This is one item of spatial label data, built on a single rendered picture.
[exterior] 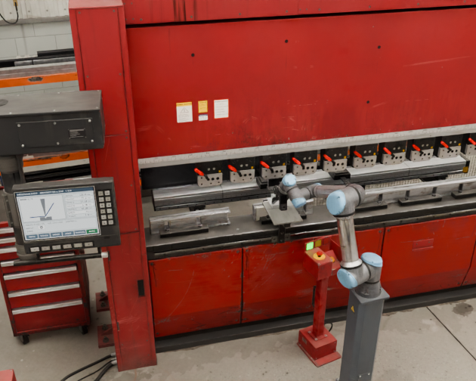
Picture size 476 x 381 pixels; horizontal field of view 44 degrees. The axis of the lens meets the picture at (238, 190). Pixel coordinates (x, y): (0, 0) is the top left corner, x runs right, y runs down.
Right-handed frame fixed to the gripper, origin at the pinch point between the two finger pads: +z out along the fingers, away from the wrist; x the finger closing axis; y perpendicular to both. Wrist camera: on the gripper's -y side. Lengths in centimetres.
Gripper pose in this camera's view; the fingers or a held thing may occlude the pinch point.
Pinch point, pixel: (277, 203)
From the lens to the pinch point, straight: 369.5
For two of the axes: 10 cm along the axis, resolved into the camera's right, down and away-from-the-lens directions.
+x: -9.7, 1.2, -2.1
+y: -1.8, -9.2, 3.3
